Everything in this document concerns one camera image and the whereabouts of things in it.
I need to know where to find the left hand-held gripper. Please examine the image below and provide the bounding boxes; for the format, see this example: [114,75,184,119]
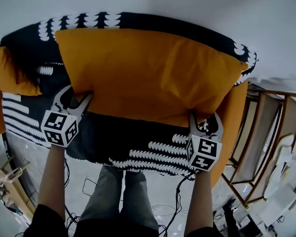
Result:
[40,84,94,148]

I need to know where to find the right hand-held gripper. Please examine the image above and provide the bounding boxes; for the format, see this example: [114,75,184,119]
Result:
[185,109,224,172]

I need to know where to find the large orange cushion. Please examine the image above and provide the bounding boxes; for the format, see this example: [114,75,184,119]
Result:
[54,28,249,128]

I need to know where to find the small orange cushion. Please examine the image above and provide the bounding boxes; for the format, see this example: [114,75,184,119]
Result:
[0,46,43,97]

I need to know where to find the person's right forearm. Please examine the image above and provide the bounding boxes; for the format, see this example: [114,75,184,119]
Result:
[184,169,215,237]

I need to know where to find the person's left forearm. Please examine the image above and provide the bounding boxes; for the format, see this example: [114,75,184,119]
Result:
[37,144,67,222]

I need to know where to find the black white patterned sofa throw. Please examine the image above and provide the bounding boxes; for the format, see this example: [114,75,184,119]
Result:
[0,11,259,177]

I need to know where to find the person's grey trousers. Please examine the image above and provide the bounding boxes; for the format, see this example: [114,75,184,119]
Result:
[78,165,159,234]

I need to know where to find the person's black top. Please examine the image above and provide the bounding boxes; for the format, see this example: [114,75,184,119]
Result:
[21,203,163,237]

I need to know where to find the gold frame shelf rack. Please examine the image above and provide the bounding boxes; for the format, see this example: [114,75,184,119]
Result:
[221,82,296,210]

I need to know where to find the black floor cable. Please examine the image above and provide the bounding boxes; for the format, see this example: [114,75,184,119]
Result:
[82,178,100,195]
[63,157,81,234]
[151,173,197,237]

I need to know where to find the wooden frame stand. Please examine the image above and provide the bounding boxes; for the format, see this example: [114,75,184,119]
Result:
[0,154,38,222]

